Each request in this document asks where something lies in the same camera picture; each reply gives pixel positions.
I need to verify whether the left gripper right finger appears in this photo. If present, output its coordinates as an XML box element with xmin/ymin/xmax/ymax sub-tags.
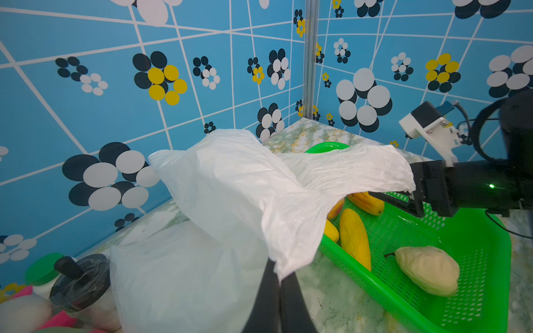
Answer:
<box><xmin>280</xmin><ymin>273</ymin><xmax>317</xmax><ymax>333</ymax></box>

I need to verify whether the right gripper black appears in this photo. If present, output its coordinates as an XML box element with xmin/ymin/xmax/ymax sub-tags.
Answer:
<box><xmin>369</xmin><ymin>161</ymin><xmax>458</xmax><ymax>218</ymax></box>

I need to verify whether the orange yellow mango toy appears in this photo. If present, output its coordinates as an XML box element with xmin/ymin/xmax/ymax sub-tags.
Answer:
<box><xmin>327</xmin><ymin>198</ymin><xmax>345</xmax><ymax>221</ymax></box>

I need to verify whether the clear shaker jar black lid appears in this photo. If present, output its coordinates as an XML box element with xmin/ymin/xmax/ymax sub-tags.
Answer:
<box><xmin>49</xmin><ymin>253</ymin><xmax>122</xmax><ymax>332</ymax></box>

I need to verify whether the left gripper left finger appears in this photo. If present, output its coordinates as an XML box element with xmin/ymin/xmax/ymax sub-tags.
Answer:
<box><xmin>242</xmin><ymin>259</ymin><xmax>280</xmax><ymax>333</ymax></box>

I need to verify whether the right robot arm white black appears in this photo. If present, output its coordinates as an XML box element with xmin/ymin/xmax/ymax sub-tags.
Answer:
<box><xmin>371</xmin><ymin>90</ymin><xmax>532</xmax><ymax>217</ymax></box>

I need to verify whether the green cap white bottle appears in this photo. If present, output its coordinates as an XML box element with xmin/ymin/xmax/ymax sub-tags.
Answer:
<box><xmin>25</xmin><ymin>253</ymin><xmax>64</xmax><ymax>300</ymax></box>

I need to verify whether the yellow banana toy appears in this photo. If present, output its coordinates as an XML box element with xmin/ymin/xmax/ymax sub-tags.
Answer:
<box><xmin>347</xmin><ymin>192</ymin><xmax>385</xmax><ymax>216</ymax></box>

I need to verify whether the yellow lemon toy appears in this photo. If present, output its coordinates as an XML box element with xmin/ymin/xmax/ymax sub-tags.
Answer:
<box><xmin>340</xmin><ymin>208</ymin><xmax>371</xmax><ymax>271</ymax></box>

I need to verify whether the right aluminium corner post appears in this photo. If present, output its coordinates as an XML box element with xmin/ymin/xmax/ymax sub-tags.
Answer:
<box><xmin>303</xmin><ymin>0</ymin><xmax>320</xmax><ymax>119</ymax></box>

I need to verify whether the white plastic bag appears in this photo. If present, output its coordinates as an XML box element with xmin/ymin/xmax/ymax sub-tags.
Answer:
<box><xmin>110</xmin><ymin>130</ymin><xmax>408</xmax><ymax>332</ymax></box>

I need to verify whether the cream round fruit toy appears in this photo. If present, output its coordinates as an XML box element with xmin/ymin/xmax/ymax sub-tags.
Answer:
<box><xmin>384</xmin><ymin>246</ymin><xmax>460</xmax><ymax>297</ymax></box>

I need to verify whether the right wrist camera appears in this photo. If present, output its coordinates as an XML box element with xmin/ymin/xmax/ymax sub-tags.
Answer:
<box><xmin>399</xmin><ymin>101</ymin><xmax>462</xmax><ymax>167</ymax></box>

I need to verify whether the pink white plush toy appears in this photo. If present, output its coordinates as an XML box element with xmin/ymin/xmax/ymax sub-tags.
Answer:
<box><xmin>1</xmin><ymin>287</ymin><xmax>104</xmax><ymax>332</ymax></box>

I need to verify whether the green plastic basket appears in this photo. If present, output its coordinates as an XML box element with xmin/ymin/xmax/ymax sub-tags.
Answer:
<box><xmin>320</xmin><ymin>160</ymin><xmax>517</xmax><ymax>332</ymax></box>

